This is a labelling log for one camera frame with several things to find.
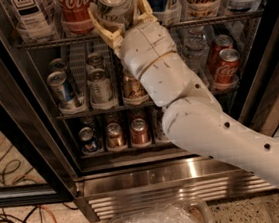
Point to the white green 7up can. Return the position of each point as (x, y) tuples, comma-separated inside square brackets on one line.
[(117, 11)]

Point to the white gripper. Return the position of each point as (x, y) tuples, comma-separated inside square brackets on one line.
[(147, 46)]

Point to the blue silver can middle front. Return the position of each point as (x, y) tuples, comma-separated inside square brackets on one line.
[(63, 90)]

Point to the red copper can bottom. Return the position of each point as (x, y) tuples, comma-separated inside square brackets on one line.
[(139, 131)]

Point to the stainless steel fridge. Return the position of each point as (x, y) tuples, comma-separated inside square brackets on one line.
[(133, 177)]

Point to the white silver can middle rear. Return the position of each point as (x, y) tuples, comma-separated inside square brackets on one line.
[(95, 61)]

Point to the left glass fridge door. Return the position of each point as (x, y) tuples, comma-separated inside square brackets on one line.
[(34, 165)]

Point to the bronze can bottom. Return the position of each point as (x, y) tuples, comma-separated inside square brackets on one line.
[(114, 135)]

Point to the glass fridge door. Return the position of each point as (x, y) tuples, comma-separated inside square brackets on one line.
[(34, 165), (259, 89)]

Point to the clear water bottle middle shelf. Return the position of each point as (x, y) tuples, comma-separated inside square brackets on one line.
[(193, 43)]

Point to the white silver can middle front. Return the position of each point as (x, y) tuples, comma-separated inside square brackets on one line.
[(100, 86)]

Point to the red coca-cola can top shelf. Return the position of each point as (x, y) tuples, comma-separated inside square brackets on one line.
[(75, 15)]

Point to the red coca-cola can front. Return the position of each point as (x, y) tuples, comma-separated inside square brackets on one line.
[(226, 66)]

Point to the white black label can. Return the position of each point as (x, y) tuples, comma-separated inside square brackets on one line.
[(34, 16)]

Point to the blue silver can middle rear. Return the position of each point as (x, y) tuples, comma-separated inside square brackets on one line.
[(58, 64)]

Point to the blue pepsi can bottom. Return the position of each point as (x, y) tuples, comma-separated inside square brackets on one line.
[(89, 143)]

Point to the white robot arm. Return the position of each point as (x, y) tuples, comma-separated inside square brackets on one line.
[(194, 120)]

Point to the red coca-cola can rear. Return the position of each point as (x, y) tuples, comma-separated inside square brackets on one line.
[(219, 43)]

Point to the clear plastic bag bin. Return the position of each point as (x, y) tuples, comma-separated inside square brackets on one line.
[(191, 210)]

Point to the right glass fridge door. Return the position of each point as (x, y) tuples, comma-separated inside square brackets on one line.
[(259, 89)]

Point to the gold can middle front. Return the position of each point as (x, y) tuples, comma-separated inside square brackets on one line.
[(132, 89)]

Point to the white silver can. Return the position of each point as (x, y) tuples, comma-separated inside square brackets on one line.
[(100, 86), (95, 61)]

